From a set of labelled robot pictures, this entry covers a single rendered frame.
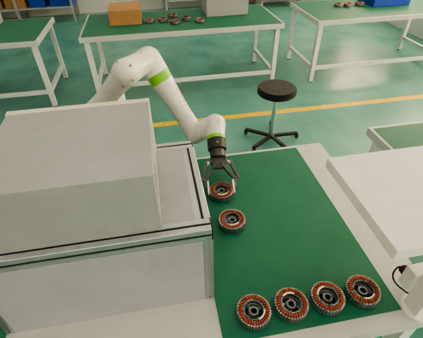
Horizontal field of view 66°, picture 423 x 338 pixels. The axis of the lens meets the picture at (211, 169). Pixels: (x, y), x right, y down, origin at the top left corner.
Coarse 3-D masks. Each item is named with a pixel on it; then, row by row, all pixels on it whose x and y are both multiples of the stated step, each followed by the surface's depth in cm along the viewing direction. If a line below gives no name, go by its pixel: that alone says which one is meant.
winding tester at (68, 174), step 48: (0, 144) 87; (48, 144) 87; (96, 144) 86; (144, 144) 86; (0, 192) 72; (48, 192) 74; (96, 192) 77; (144, 192) 79; (0, 240) 81; (48, 240) 84
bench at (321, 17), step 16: (336, 0) 434; (352, 0) 432; (416, 0) 428; (304, 16) 394; (320, 16) 376; (336, 16) 375; (352, 16) 374; (368, 16) 373; (384, 16) 373; (400, 16) 375; (416, 16) 379; (320, 32) 374; (288, 48) 462; (400, 48) 494; (336, 64) 405; (352, 64) 409; (368, 64) 413
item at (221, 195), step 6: (210, 186) 151; (216, 186) 151; (222, 186) 153; (228, 186) 151; (210, 192) 148; (216, 192) 151; (222, 192) 149; (228, 192) 147; (216, 198) 146; (222, 198) 145; (228, 198) 147
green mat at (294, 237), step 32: (256, 160) 171; (288, 160) 171; (256, 192) 152; (288, 192) 152; (320, 192) 152; (256, 224) 138; (288, 224) 137; (320, 224) 137; (224, 256) 125; (256, 256) 125; (288, 256) 125; (320, 256) 125; (352, 256) 125; (224, 288) 115; (256, 288) 115; (384, 288) 114; (224, 320) 106; (320, 320) 106
